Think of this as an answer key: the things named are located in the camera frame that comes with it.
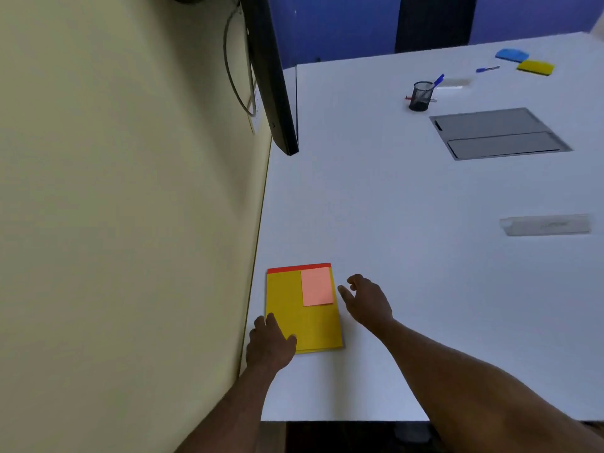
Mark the person's left hand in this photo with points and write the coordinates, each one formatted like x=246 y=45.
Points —
x=269 y=346

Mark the person's right hand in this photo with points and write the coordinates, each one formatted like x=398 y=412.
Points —
x=370 y=304

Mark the person's right thumb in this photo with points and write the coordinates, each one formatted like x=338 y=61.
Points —
x=345 y=295

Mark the person's left thumb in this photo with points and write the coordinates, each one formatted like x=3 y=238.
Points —
x=292 y=343

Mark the yellow notepad with red binding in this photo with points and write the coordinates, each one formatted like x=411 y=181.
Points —
x=306 y=325

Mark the person's left forearm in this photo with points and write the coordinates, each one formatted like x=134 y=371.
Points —
x=231 y=410

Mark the person's right forearm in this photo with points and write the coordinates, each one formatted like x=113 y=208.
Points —
x=472 y=396

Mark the pink sticky note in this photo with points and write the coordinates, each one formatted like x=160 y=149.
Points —
x=317 y=286

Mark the clear plastic ruler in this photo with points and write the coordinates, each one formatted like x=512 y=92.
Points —
x=545 y=225

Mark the black mesh pen holder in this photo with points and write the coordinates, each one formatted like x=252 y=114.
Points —
x=421 y=96

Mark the blue pen with cap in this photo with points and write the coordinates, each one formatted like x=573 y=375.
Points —
x=439 y=80

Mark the black monitor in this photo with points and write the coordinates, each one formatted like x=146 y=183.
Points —
x=269 y=70

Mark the blue and white pen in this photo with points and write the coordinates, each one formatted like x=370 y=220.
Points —
x=487 y=69

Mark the black chair back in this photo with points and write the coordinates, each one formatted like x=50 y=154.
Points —
x=434 y=23

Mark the blue sticky note pad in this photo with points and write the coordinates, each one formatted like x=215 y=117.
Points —
x=512 y=55

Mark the yellow sticky note pad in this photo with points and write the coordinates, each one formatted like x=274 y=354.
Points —
x=535 y=67

